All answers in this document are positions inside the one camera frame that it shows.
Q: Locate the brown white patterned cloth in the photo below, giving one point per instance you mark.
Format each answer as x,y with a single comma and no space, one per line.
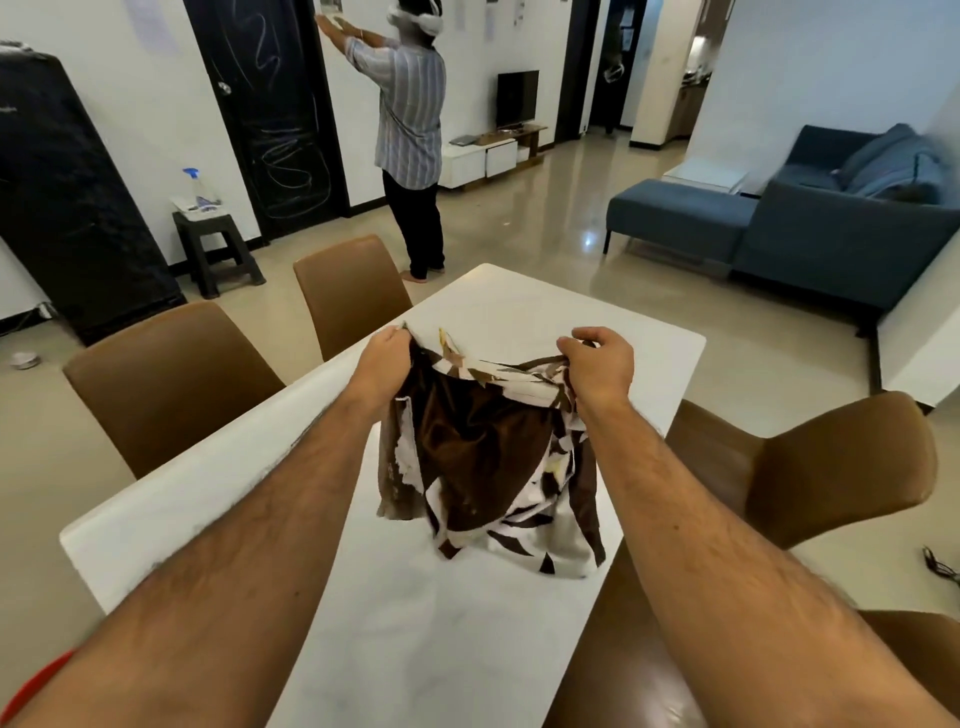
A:
487,465

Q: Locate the blue sectional sofa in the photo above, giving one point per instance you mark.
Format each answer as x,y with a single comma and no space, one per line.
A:
825,232

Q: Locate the person's left forearm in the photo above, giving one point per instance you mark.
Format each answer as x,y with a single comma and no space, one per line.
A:
217,570

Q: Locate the red sleeve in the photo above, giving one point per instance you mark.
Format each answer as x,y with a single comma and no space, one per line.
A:
30,686

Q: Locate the white wooden television stand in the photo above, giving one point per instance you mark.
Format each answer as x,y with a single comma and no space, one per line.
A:
487,157

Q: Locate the white coffee table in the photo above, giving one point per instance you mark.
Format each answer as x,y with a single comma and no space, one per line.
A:
705,176

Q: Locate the brown leather dining chair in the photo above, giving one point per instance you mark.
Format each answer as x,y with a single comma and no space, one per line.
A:
622,660
351,292
169,382
817,457

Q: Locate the clear spray bottle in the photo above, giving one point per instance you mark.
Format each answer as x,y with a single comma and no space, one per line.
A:
199,189

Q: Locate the black plastic stool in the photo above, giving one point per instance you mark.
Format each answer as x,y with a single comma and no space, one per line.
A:
217,251

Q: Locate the white tray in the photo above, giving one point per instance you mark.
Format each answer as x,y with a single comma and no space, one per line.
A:
187,208

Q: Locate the small white round object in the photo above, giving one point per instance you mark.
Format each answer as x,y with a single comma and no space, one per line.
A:
25,361

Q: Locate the white headset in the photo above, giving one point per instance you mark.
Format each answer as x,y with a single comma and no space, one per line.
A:
420,16

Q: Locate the person's right thumb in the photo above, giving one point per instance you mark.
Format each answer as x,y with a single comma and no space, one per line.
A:
573,350

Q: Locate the person's left fingers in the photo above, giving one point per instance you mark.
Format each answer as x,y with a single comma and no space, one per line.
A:
400,336

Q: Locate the grey laptop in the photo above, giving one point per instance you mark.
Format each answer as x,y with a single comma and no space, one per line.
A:
463,140

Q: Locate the person's right hand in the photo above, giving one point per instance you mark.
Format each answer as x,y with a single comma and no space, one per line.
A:
600,375

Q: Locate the black scribbled door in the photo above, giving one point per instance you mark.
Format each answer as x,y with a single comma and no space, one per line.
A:
270,112

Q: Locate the black refrigerator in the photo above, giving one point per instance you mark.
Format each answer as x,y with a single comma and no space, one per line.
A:
75,202

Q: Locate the person's left hand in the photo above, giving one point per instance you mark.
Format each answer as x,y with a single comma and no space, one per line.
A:
381,371

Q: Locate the black television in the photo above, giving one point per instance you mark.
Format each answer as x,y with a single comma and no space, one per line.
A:
517,97

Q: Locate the blue sofa cushion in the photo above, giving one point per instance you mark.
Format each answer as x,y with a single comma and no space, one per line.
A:
892,169

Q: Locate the dark door frame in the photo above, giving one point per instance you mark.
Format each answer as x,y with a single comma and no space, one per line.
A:
576,71

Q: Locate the person's right forearm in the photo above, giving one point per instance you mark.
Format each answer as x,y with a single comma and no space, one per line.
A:
735,577

